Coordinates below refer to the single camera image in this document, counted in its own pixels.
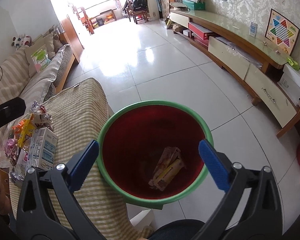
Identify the orange snack bag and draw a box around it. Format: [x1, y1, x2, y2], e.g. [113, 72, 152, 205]
[12, 125, 22, 139]

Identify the yellow juice box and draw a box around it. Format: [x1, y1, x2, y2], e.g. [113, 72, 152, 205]
[18, 113, 37, 148]

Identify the red white paper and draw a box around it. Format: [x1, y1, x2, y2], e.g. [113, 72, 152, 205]
[30, 100, 54, 131]

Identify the white blue milk carton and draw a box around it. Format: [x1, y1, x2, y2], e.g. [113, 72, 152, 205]
[26, 127, 58, 171]

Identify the yellow crushed carton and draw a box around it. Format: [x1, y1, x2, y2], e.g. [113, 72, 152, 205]
[148, 147, 185, 191]

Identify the pink plastic bag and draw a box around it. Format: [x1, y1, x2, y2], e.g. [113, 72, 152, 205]
[4, 138, 18, 158]

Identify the striped beige sofa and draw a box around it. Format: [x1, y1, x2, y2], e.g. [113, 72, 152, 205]
[0, 43, 77, 153]

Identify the green white package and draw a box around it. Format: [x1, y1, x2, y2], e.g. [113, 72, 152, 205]
[31, 47, 50, 72]

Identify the cow plush toy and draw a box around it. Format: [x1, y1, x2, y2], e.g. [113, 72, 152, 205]
[11, 35, 32, 50]

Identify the beige sofa pillow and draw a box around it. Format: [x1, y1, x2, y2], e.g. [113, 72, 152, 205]
[25, 33, 56, 77]

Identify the red bin with green rim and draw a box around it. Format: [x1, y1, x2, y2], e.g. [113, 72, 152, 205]
[97, 100, 214, 210]

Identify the white cardboard box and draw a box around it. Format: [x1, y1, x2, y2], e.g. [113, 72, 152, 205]
[278, 63, 300, 107]

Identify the wooden TV cabinet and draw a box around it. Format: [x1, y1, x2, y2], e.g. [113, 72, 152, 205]
[169, 10, 300, 138]

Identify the green small box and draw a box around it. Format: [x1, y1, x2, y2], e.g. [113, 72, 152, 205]
[287, 56, 300, 71]

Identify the wooden chair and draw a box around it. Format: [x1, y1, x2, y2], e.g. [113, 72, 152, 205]
[126, 0, 149, 24]

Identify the black backpack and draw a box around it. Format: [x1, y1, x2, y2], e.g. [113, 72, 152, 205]
[133, 0, 148, 11]

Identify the chinese checkers board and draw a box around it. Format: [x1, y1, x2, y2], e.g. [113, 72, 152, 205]
[265, 9, 300, 55]

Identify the red flat box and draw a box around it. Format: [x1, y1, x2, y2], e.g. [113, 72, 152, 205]
[188, 22, 214, 40]

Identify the small blue white card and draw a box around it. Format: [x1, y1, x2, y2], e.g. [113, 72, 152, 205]
[249, 22, 258, 38]

